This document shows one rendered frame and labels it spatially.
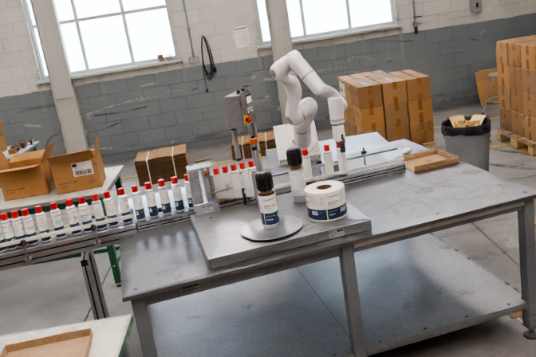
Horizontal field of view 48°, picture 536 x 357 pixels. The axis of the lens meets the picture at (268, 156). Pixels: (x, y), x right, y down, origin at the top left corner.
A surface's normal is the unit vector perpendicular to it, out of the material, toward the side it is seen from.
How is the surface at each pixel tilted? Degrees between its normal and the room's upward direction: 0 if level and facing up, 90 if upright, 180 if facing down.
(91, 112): 90
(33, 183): 89
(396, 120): 92
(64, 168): 91
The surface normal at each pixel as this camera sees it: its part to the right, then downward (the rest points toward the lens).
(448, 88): 0.05, 0.25
